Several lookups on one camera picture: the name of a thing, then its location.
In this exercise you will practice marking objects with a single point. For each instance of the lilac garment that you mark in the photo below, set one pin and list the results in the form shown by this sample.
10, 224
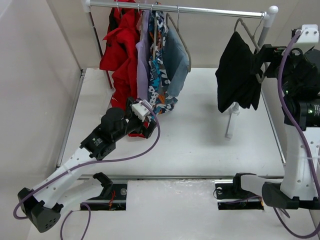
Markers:
143, 55

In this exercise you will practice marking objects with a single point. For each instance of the metal clothes rack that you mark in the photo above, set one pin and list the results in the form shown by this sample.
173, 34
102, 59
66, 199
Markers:
266, 17

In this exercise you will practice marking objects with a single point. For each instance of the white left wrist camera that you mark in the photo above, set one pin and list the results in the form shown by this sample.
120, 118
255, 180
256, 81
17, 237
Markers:
141, 109

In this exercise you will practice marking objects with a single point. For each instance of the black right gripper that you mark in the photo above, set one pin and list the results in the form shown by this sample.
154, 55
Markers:
267, 53

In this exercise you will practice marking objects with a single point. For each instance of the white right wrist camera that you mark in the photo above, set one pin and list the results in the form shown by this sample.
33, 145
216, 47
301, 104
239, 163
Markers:
308, 38

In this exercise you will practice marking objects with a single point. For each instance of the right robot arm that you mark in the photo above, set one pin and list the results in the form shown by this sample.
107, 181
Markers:
299, 187

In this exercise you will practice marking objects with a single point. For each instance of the colourful patterned shorts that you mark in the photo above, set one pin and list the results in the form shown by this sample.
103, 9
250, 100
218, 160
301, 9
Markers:
159, 82

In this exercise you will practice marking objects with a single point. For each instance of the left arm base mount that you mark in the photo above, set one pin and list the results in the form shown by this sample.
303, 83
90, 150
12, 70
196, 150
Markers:
112, 197

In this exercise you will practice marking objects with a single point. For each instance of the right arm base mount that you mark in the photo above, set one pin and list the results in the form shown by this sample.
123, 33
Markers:
229, 198

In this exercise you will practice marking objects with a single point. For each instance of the black trousers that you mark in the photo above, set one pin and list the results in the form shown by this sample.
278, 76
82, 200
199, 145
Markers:
235, 81

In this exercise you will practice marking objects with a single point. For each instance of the red jacket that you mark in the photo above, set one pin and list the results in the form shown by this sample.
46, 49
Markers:
121, 55

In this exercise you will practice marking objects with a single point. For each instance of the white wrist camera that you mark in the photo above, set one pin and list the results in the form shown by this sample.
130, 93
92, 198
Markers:
141, 109
308, 38

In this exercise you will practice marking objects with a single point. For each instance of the grey hanger with denim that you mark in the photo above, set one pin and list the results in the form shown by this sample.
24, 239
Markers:
177, 29

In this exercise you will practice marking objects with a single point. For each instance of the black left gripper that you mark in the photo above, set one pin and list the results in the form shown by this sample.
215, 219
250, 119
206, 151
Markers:
142, 128

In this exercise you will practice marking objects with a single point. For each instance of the blue denim shorts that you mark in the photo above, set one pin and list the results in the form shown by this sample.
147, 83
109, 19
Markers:
176, 62

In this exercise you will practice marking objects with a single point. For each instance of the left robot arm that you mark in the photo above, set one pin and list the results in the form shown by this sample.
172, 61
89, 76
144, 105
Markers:
44, 203

